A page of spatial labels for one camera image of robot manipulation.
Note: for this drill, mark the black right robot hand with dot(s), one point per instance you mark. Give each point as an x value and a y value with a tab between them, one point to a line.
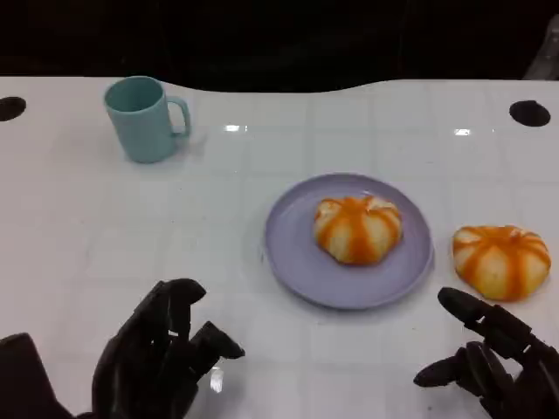
528	375

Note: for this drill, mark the grey background machine part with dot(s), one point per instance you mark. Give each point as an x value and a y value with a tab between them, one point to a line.
546	57

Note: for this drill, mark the pale green mug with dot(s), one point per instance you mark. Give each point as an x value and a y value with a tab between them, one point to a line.
142	131

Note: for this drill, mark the orange white toy bread roll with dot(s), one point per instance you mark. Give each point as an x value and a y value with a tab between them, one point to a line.
358	231
502	262

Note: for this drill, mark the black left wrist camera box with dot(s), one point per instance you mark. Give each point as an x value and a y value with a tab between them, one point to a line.
24	384

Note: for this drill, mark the black round table grommet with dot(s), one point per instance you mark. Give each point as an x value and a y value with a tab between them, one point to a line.
529	113
9	108

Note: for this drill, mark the lilac plate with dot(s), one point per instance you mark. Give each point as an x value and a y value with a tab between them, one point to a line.
288	244

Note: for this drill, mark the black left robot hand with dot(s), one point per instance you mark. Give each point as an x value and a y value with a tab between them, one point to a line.
140	366

